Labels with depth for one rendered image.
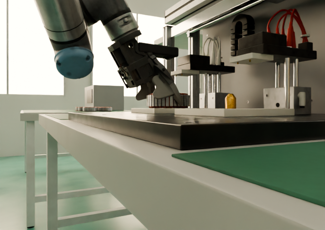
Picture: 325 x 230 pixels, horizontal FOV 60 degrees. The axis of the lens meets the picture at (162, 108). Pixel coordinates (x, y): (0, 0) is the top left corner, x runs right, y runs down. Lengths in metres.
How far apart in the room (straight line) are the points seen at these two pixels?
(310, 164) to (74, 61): 0.47
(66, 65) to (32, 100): 4.55
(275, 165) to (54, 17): 0.45
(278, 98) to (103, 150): 0.40
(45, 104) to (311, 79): 4.71
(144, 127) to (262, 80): 0.56
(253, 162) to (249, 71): 0.68
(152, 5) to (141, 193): 5.82
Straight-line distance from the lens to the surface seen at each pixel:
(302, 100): 0.59
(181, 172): 0.16
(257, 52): 0.55
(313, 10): 0.75
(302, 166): 0.19
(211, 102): 0.77
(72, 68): 0.59
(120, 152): 0.26
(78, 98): 5.20
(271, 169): 0.17
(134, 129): 0.33
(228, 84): 0.92
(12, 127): 5.14
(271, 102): 0.62
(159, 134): 0.27
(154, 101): 0.68
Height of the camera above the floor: 0.78
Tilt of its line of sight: level
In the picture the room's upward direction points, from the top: straight up
